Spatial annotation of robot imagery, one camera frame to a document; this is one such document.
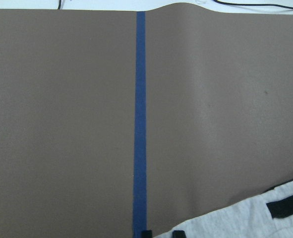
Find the brown table mat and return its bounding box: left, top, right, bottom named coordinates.
left=0, top=3, right=293, bottom=238

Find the grey cartoon print t-shirt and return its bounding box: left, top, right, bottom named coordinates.
left=159, top=179, right=293, bottom=238

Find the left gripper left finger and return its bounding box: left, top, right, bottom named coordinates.
left=141, top=230, right=153, bottom=238

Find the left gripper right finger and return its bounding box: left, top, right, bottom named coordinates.
left=172, top=230, right=185, bottom=238

